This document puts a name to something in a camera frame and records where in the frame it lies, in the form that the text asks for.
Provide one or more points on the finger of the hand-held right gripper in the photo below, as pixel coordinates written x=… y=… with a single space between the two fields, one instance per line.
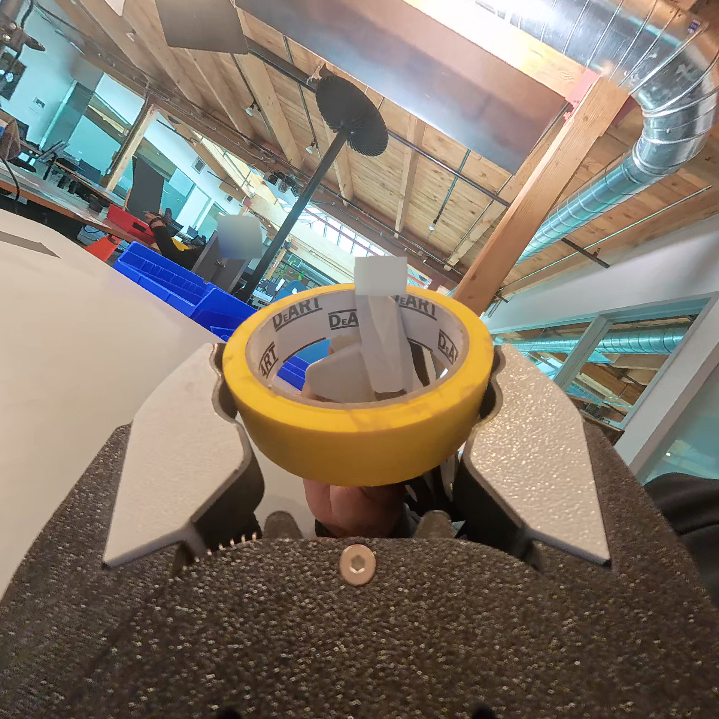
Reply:
x=337 y=376
x=387 y=337

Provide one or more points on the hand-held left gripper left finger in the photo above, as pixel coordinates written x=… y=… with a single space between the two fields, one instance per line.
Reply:
x=180 y=449

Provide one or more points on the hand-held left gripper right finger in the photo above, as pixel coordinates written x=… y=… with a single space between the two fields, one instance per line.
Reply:
x=533 y=449

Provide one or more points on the yellow masking tape roll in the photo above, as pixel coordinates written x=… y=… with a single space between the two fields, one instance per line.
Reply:
x=359 y=444

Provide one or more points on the person's right forearm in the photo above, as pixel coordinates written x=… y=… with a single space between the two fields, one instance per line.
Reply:
x=685 y=511

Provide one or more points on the person's right hand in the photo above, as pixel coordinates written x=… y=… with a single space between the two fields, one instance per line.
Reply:
x=351 y=505

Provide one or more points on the blue storage bin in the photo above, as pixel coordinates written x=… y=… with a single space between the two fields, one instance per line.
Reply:
x=224 y=312
x=163 y=269

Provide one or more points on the glass partition window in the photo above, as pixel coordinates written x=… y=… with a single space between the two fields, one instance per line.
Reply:
x=595 y=331

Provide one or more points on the dark grey cabinet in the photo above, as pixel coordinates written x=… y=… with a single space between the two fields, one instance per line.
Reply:
x=219 y=275

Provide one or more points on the black stand with round disc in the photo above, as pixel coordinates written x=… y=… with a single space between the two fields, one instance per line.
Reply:
x=351 y=115

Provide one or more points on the red storage bin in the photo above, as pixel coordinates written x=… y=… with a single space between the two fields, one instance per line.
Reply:
x=126 y=218

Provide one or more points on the black monitor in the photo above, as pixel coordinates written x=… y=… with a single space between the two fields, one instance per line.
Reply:
x=147 y=185

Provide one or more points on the long wooden desk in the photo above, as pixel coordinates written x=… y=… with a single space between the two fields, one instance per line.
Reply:
x=56 y=197

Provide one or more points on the grey softbox panel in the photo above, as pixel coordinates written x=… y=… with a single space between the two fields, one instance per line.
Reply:
x=196 y=25

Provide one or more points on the wooden support post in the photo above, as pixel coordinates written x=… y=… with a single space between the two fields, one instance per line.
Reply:
x=539 y=208

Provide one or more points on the silver spiral ventilation duct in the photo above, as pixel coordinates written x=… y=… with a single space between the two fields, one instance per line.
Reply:
x=663 y=129

